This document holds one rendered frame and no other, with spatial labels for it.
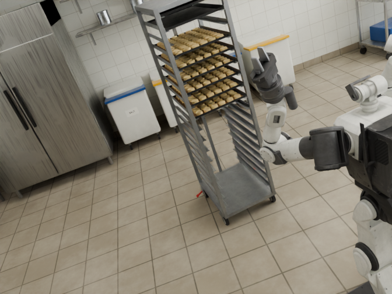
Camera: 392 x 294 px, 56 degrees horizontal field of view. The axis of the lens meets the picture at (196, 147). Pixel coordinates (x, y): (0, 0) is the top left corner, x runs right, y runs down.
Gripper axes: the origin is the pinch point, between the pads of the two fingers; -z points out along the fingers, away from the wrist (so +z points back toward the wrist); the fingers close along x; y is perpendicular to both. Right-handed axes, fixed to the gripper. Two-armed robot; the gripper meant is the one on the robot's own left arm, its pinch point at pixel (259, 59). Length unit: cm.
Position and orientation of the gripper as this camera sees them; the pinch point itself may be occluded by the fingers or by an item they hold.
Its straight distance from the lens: 126.1
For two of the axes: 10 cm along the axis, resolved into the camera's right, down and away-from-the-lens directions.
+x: 4.7, -8.1, 3.4
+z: 4.1, 5.5, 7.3
